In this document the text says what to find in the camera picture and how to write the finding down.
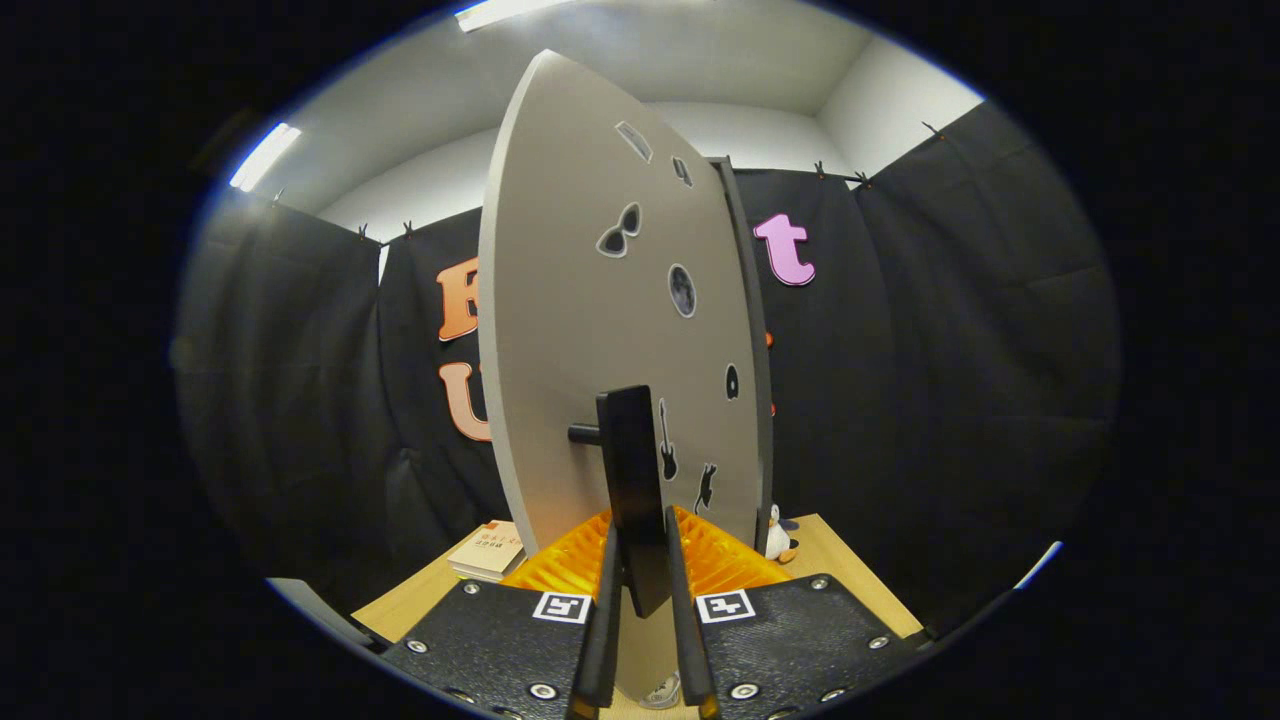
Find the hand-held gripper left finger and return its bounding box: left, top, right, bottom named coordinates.
left=380, top=508, right=626, bottom=720

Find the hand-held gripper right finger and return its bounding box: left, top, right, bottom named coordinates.
left=665, top=505, right=926, bottom=720

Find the dark grey shoe cabinet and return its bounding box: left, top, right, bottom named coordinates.
left=705, top=155, right=779, bottom=556

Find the beige shoe cabinet door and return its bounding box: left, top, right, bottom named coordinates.
left=478, top=48, right=776, bottom=706

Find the penguin plush toy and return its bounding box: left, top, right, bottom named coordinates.
left=765, top=503, right=801, bottom=563

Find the stack of books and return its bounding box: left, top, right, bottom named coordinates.
left=447, top=520, right=528, bottom=583

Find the black backdrop cloth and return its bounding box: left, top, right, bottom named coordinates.
left=175, top=100, right=1121, bottom=641

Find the row of black cloth clips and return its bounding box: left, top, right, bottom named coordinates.
left=270, top=120, right=946, bottom=241

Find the ceiling light strip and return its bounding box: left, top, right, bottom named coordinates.
left=228, top=122, right=303, bottom=193

